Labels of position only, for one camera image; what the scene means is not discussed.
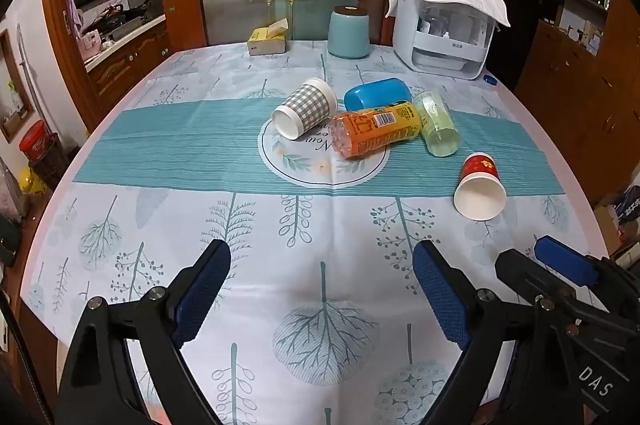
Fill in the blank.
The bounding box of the small blue bottle cap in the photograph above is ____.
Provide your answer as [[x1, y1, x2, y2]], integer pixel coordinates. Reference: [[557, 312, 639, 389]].
[[484, 75, 498, 85]]

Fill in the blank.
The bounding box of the blue plastic cup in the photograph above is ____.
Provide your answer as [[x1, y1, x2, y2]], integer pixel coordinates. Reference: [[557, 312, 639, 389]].
[[344, 78, 412, 111]]

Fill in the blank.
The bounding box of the grey checked paper cup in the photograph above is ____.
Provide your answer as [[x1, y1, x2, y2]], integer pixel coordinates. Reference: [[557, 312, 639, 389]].
[[271, 78, 337, 140]]

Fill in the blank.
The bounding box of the yellow tissue box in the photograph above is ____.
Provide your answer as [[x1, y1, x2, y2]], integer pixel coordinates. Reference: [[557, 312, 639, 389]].
[[246, 18, 288, 57]]

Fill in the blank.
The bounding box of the red paper cup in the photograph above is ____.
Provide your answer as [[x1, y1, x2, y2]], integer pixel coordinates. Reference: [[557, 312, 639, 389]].
[[454, 152, 506, 221]]

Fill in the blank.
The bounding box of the leaf patterned tablecloth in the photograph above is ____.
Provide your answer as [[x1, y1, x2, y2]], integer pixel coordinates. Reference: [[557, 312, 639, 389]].
[[22, 42, 606, 424]]

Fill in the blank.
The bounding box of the white desktop organizer cabinet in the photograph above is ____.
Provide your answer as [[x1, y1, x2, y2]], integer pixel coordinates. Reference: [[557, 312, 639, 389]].
[[390, 0, 502, 81]]

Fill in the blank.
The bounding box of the teal ceramic jar wooden lid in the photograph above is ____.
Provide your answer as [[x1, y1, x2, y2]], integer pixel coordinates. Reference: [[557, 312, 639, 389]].
[[328, 6, 370, 59]]

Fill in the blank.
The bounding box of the red bucket on floor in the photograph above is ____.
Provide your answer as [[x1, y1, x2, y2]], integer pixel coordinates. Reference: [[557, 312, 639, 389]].
[[18, 120, 51, 162]]

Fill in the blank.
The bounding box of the green translucent plastic cup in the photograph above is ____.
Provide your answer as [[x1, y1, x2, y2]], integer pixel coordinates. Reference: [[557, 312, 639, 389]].
[[412, 92, 460, 158]]

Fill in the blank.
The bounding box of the dark wooden sideboard cabinet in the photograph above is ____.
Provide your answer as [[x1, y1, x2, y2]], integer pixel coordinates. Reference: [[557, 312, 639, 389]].
[[515, 0, 639, 205]]

